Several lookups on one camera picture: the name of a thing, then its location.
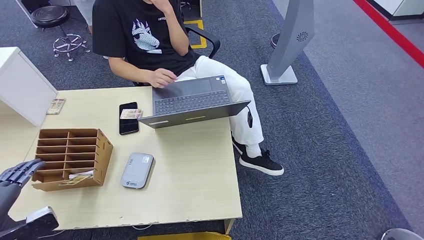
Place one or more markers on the white furniture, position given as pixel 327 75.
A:
pixel 407 8

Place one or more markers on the patterned room key card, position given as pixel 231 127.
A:
pixel 131 114

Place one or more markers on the black smartphone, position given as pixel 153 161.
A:
pixel 128 127

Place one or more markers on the red floor tape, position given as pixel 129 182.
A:
pixel 391 30

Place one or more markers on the grey laptop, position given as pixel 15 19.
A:
pixel 190 98

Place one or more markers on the person's right hand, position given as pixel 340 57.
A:
pixel 160 78

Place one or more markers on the black round floor object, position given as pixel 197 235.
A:
pixel 274 40

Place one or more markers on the yellow floor marking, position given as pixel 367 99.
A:
pixel 198 23

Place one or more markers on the grey kiosk stand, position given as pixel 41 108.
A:
pixel 291 33

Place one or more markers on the black usb dongle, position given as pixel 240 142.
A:
pixel 249 119

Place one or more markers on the person's left forearm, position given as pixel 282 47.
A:
pixel 179 33

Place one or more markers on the white cabinet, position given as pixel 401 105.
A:
pixel 23 85

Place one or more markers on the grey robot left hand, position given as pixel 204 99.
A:
pixel 16 174

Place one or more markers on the person's left hand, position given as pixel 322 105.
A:
pixel 164 5

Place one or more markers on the black office chair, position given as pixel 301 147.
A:
pixel 210 39

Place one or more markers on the yellow object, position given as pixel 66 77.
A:
pixel 185 236

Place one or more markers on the person's right forearm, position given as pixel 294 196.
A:
pixel 129 71

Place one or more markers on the grey round object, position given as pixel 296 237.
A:
pixel 400 235

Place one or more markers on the wooden card organizer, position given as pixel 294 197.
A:
pixel 104 149

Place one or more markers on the black round stool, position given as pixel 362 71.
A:
pixel 49 16

